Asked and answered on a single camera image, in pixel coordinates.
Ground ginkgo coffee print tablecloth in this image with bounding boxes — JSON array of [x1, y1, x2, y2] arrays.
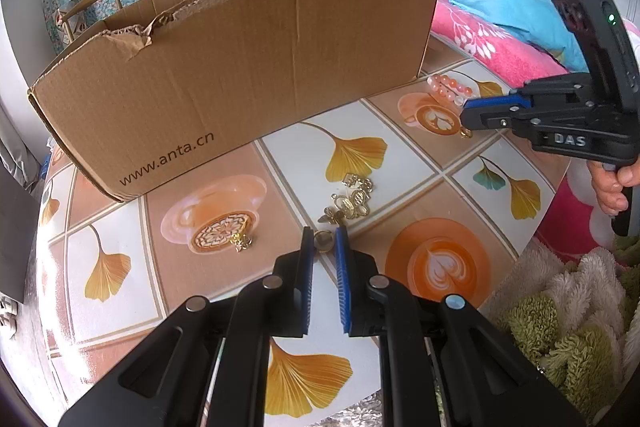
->
[[35, 32, 572, 419]]

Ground pink floral blanket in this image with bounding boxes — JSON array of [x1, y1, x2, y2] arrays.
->
[[429, 0, 640, 254]]

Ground green white fluffy blanket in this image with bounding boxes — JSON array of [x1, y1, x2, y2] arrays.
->
[[492, 234, 640, 426]]

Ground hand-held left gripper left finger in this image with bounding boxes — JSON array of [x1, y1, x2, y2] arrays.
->
[[57, 226, 316, 427]]

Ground white shoes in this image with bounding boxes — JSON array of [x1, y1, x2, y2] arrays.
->
[[0, 296, 19, 339]]

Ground black cabinet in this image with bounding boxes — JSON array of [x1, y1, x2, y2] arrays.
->
[[0, 163, 42, 305]]

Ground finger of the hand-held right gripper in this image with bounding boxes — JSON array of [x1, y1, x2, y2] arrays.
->
[[463, 88, 527, 110], [459, 103, 539, 138]]

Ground pile of gold jewelry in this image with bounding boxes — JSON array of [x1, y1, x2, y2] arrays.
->
[[319, 173, 377, 224]]

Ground gold ring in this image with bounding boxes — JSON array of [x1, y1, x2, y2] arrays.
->
[[313, 229, 336, 254]]

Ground person's right hand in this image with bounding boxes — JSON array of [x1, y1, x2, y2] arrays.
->
[[587, 153, 640, 218]]

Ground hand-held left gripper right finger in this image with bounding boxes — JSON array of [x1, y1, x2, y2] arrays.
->
[[334, 226, 586, 427]]

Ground blue pillow with pink dots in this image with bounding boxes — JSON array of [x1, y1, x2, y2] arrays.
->
[[442, 0, 590, 74]]

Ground pink bead bracelet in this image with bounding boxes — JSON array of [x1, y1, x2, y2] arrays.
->
[[426, 73, 474, 106]]

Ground wooden chair with black seat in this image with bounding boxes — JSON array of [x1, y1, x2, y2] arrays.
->
[[54, 0, 126, 44]]

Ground brown cardboard box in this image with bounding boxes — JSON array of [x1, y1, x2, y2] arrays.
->
[[27, 0, 442, 204]]

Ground small gold charm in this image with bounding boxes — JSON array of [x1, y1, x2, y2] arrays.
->
[[229, 231, 254, 254]]

